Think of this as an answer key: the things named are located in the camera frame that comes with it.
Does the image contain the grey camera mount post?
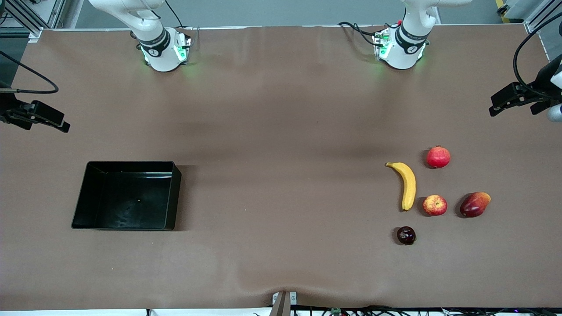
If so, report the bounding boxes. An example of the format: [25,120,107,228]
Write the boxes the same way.
[271,291,298,316]

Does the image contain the red yellow mango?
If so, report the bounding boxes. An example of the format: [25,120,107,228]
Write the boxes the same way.
[460,192,491,218]

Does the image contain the red pomegranate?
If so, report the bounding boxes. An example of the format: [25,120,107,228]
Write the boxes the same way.
[427,145,451,169]

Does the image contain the dark purple mangosteen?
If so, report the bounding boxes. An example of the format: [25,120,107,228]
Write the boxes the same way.
[397,226,416,245]

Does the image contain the black plastic box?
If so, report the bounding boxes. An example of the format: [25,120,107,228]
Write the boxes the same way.
[72,161,182,231]

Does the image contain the black left base cables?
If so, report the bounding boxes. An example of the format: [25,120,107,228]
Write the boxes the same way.
[337,21,388,47]

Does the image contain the red yellow apple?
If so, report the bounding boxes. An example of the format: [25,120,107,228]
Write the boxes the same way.
[422,195,448,216]

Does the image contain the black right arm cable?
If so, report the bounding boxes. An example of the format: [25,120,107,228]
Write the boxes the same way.
[0,50,59,95]

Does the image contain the black right base cable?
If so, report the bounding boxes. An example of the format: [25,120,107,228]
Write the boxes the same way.
[165,0,185,29]

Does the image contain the yellow banana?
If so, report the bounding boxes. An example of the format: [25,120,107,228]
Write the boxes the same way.
[386,162,417,212]

